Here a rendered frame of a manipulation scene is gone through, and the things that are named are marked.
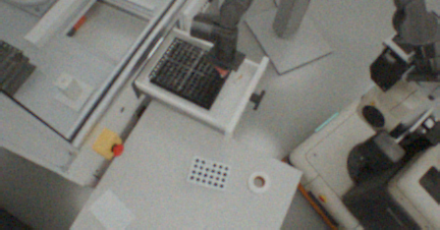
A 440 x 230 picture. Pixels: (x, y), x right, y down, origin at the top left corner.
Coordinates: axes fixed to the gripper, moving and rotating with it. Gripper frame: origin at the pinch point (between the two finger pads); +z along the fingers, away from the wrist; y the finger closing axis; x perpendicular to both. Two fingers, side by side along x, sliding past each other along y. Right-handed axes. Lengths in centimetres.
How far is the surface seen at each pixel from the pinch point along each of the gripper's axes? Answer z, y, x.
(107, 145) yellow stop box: 1.7, -17.5, -37.6
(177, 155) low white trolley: 16.9, -2.7, -26.3
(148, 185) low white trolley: 17.5, -5.4, -39.2
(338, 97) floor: 90, 48, 78
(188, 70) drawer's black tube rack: 1.4, -11.2, -4.1
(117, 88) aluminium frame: -6.7, -21.6, -24.0
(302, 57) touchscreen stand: 84, 15, 91
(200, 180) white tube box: 14.0, 8.8, -30.2
